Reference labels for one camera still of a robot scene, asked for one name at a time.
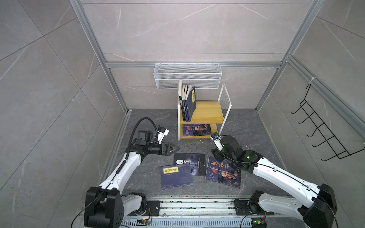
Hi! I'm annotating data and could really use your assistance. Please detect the dark portrait book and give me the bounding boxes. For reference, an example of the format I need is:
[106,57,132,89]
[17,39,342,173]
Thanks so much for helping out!
[182,123,212,137]
[205,156,241,189]

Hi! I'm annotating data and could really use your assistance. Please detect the blue book yellow label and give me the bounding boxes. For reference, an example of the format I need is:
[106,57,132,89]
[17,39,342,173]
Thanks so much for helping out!
[188,85,196,121]

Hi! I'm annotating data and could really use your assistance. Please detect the dark book pages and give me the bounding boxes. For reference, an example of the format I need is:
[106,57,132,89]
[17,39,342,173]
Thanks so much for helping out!
[182,85,188,122]

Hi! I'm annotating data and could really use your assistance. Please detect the navy book yin-yang cover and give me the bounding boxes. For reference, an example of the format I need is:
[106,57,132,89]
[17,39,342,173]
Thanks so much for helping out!
[185,85,190,122]

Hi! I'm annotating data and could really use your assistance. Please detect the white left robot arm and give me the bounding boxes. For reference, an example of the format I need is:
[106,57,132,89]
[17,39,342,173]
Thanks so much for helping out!
[84,128,180,228]

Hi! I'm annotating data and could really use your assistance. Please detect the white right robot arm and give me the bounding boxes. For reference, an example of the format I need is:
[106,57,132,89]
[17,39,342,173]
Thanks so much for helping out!
[210,133,338,228]

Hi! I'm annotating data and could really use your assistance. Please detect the black white-title book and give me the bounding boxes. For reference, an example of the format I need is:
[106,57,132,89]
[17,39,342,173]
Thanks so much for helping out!
[174,153,206,176]

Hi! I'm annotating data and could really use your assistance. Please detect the navy yellow-label front book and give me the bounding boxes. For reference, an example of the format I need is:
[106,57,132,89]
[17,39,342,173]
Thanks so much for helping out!
[161,163,193,190]

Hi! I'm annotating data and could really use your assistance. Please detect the white metal wooden shelf rack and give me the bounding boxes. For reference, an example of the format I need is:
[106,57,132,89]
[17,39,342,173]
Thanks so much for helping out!
[177,84,232,141]

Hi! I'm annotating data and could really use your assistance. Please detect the black yellow book on shelf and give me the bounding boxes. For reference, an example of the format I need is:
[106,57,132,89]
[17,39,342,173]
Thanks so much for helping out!
[178,79,185,120]

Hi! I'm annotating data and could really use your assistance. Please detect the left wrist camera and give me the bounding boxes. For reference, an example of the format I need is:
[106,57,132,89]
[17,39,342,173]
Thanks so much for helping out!
[155,126,169,144]

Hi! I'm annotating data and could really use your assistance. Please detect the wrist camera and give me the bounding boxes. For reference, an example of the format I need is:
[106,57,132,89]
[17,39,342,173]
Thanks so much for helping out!
[155,126,169,144]
[211,132,223,152]

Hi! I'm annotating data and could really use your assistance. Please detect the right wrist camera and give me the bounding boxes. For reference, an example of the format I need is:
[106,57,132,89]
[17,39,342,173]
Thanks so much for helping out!
[211,132,223,152]

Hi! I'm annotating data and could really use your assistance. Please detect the black corrugated cable hose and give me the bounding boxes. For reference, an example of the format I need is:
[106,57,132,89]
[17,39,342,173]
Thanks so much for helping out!
[125,116,158,160]

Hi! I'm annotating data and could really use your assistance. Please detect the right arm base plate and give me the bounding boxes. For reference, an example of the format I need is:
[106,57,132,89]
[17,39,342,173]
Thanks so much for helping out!
[233,199,274,216]

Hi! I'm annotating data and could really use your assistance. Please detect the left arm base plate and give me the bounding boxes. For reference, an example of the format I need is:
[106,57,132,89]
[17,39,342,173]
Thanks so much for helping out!
[139,200,161,216]

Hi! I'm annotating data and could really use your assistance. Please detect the white mesh wall basket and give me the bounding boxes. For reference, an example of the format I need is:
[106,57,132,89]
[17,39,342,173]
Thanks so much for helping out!
[153,63,222,89]

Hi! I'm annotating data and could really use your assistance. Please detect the black wire hook rack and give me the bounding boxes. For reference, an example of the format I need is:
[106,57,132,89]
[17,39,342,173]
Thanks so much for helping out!
[291,85,365,162]

